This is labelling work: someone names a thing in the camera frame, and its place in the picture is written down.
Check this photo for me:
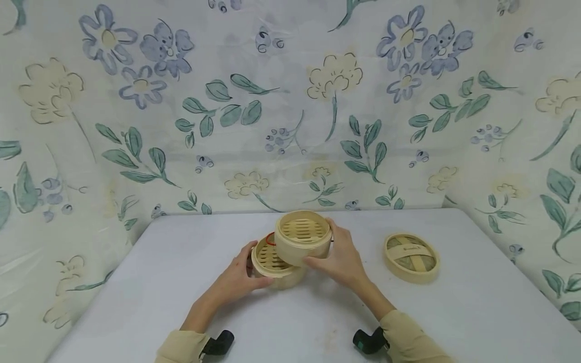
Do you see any black wrist band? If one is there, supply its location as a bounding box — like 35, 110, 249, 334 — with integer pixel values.
200, 330, 236, 357
353, 327, 390, 355

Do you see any bamboo steamer basket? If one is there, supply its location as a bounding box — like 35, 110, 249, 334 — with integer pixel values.
251, 234, 309, 291
274, 210, 334, 268

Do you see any person's left forearm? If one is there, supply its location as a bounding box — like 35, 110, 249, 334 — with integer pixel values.
155, 295, 228, 363

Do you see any bamboo steamer lid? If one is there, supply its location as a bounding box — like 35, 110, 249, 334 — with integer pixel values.
383, 232, 440, 284

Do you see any person's left hand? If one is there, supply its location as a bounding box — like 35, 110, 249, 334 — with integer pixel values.
209, 240, 275, 314

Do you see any person's right forearm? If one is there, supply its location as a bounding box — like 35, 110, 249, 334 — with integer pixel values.
357, 280, 456, 363

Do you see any person's right hand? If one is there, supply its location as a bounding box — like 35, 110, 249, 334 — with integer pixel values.
303, 217, 370, 294

